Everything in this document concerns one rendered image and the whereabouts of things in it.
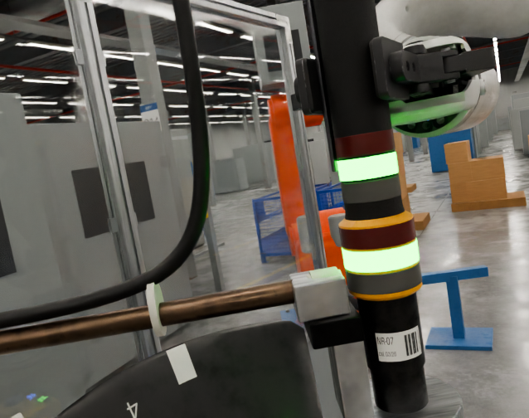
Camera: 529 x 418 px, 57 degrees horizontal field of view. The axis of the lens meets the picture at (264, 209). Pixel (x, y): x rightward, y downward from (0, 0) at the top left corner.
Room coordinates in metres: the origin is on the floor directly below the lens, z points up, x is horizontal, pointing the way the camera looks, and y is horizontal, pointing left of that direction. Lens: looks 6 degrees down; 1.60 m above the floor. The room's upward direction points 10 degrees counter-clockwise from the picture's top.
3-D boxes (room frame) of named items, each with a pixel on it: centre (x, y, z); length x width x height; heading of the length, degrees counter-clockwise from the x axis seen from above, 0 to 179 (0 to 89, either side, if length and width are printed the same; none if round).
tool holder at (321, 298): (0.28, -0.05, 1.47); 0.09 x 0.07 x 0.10; 92
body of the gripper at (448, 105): (0.38, -0.12, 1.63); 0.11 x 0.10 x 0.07; 147
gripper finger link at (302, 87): (0.32, -0.04, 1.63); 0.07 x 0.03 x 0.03; 147
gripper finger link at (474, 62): (0.33, -0.13, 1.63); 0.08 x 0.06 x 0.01; 27
